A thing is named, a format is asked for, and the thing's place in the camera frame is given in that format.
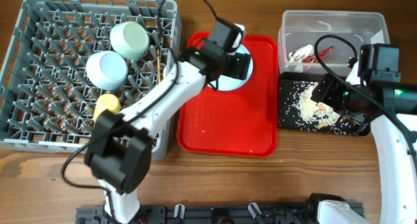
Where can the mint green bowl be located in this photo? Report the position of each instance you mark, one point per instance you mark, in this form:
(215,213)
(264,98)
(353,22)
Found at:
(130,40)

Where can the light blue plate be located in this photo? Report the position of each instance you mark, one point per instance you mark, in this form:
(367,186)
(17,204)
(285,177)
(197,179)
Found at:
(224,83)

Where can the red plastic tray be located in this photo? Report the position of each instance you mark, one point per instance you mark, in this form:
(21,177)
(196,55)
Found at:
(241,122)

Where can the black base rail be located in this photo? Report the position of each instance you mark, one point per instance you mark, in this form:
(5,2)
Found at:
(278,213)

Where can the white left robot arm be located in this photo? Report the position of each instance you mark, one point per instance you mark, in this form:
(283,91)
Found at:
(119,152)

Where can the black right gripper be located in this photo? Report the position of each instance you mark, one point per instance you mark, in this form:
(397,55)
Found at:
(326,91)

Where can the wooden chopstick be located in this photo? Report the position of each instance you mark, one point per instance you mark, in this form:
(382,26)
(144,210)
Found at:
(159,65)

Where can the grey plastic dishwasher rack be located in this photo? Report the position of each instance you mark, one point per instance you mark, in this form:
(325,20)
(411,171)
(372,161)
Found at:
(47,100)

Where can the black waste tray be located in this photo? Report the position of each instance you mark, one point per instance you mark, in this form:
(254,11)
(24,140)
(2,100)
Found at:
(293,120)

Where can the light blue small bowl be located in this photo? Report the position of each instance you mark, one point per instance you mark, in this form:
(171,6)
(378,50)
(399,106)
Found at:
(107,70)

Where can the yellow plastic cup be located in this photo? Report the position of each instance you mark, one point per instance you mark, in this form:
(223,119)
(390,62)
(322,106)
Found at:
(106,102)

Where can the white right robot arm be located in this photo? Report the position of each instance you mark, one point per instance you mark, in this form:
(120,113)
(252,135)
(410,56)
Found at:
(393,126)

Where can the pile of white rice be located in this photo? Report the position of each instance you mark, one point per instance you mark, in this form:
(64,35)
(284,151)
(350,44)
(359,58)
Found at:
(306,106)

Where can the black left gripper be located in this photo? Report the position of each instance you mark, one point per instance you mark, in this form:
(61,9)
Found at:
(240,68)

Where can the red wrapper waste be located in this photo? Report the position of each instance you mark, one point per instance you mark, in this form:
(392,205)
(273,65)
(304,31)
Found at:
(322,54)

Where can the clear plastic waste bin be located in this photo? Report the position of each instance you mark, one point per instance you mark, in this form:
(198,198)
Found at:
(302,27)

